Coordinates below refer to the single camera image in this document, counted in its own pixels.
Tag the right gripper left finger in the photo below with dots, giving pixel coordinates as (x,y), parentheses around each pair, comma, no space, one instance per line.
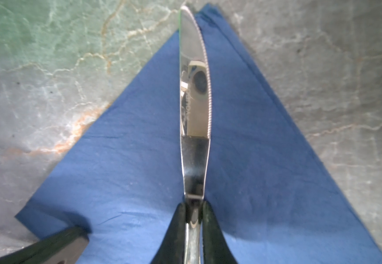
(171,250)

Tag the dark blue paper napkin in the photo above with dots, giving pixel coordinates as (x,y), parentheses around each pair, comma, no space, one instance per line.
(272,196)

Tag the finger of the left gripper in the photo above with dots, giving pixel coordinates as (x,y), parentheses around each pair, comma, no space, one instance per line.
(65,247)

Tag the silver knife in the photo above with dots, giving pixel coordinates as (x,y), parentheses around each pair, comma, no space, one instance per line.
(195,127)

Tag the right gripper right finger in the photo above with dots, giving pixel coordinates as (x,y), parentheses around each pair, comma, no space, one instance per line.
(215,248)

